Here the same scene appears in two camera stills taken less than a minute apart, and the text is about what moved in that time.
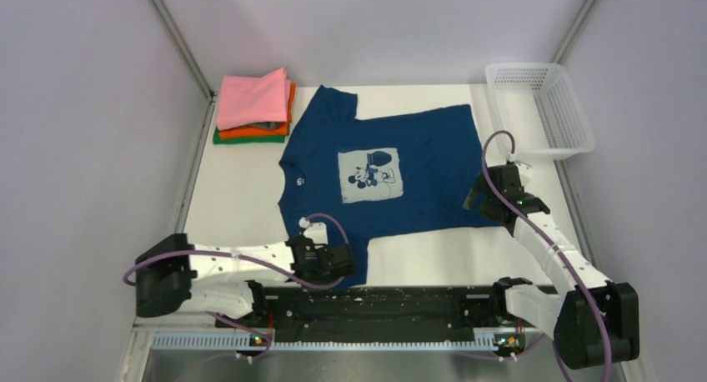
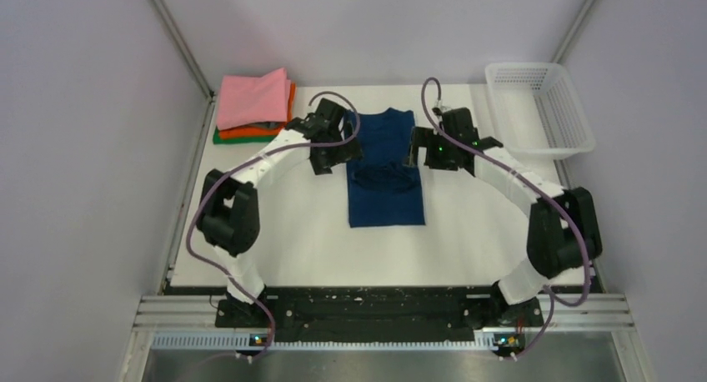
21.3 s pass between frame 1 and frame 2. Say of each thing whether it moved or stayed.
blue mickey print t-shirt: moved
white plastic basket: stayed
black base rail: stayed
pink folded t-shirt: stayed
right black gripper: moved
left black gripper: moved
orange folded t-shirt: stayed
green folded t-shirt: stayed
